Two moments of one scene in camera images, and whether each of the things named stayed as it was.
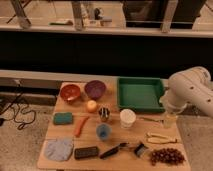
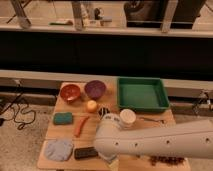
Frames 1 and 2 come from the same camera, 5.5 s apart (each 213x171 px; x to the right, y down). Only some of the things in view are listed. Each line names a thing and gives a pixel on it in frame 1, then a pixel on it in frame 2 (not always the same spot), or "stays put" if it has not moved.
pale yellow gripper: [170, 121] to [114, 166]
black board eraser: [86, 152] stays put
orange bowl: [70, 92] stays put
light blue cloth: [58, 149] stays put
